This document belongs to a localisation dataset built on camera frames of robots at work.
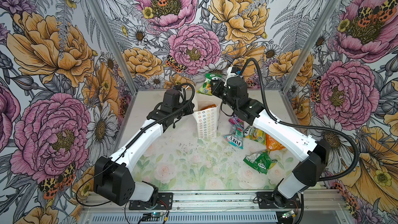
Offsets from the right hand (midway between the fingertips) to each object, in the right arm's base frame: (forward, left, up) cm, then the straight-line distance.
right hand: (210, 86), depth 73 cm
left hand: (-3, +8, -13) cm, 16 cm away
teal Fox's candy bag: (-7, -15, -31) cm, 35 cm away
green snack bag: (-23, -27, -33) cm, 48 cm away
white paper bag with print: (-6, +2, -12) cm, 13 cm away
